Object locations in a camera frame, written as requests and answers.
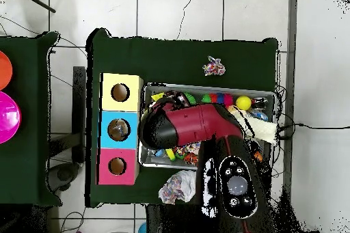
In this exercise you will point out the side table with green cloth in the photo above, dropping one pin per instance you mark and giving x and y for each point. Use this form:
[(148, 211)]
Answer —
[(27, 156)]

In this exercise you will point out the cream waffle cloth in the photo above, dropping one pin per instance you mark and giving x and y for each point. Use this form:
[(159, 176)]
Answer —
[(262, 130)]

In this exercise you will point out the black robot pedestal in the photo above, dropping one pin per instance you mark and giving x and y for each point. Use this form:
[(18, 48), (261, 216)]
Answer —
[(169, 222)]

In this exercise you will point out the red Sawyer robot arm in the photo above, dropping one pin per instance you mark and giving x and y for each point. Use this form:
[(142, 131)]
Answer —
[(191, 123)]

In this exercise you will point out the yellow cheese wedge toy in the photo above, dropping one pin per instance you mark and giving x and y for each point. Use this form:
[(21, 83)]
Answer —
[(157, 96)]

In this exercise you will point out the black rod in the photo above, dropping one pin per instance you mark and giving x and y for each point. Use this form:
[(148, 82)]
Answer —
[(35, 0)]

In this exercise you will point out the wooden box with three holes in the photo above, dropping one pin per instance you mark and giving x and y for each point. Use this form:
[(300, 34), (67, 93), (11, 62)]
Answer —
[(107, 134)]

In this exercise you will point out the yellow ball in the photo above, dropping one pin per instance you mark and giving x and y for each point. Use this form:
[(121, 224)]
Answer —
[(244, 102)]

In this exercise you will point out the pink bowl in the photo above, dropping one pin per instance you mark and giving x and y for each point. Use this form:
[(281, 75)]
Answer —
[(8, 117)]

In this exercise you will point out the small orange basketball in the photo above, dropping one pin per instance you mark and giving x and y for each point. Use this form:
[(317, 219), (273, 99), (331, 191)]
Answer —
[(257, 156)]

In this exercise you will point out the orange bowl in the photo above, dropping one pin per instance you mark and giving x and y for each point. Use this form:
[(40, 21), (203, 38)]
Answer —
[(4, 70)]

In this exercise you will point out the orange striped tiger toy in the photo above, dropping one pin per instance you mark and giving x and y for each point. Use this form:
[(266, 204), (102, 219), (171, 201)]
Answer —
[(191, 158)]

